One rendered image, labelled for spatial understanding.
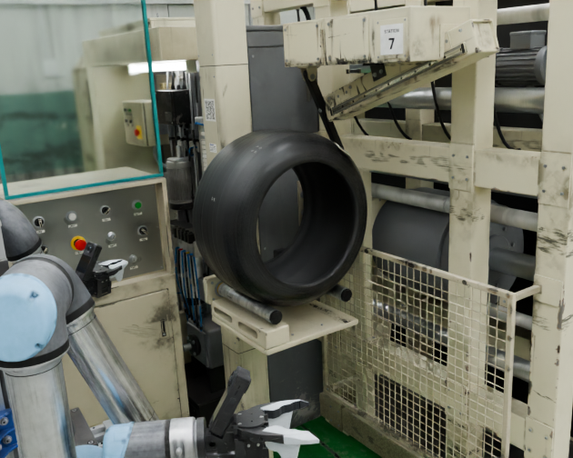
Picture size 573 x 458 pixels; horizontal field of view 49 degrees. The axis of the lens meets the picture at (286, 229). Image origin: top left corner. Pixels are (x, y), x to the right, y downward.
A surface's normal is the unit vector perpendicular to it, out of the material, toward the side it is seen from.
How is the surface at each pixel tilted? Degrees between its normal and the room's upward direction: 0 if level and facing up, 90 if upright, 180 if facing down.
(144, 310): 90
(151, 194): 90
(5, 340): 82
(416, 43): 90
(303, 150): 79
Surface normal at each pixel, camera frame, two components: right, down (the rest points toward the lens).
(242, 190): -0.15, -0.15
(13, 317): 0.08, 0.12
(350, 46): -0.82, 0.18
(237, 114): 0.57, 0.18
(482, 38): 0.52, -0.12
